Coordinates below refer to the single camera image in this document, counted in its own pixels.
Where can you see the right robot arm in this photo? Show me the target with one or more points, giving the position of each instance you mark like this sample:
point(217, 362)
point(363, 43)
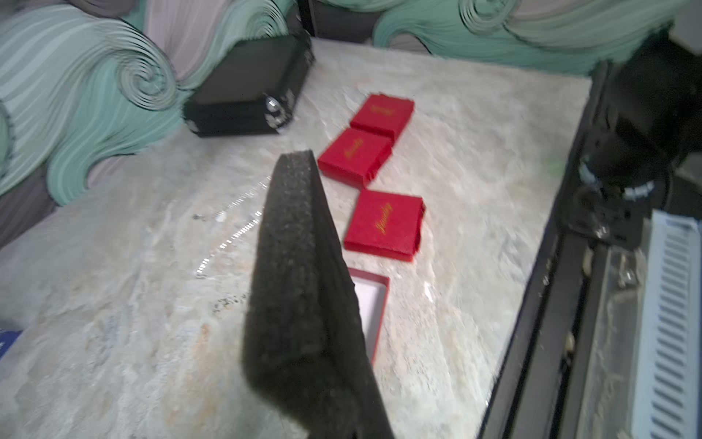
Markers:
point(642, 120)

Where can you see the red jewelry box lid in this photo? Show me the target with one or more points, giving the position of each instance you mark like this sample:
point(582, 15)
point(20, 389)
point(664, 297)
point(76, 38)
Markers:
point(384, 115)

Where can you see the white slotted cable duct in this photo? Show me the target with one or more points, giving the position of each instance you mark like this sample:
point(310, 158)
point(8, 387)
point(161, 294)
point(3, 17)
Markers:
point(667, 389)

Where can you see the black flat case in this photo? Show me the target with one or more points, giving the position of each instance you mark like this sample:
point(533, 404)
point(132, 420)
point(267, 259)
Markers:
point(253, 90)

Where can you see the small card pack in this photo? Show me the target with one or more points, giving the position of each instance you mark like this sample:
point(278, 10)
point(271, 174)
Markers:
point(8, 338)

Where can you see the red jewelry box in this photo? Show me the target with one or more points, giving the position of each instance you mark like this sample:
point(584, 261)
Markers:
point(372, 292)
point(355, 157)

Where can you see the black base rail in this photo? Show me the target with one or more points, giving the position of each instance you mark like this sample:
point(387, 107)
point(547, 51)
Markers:
point(525, 397)

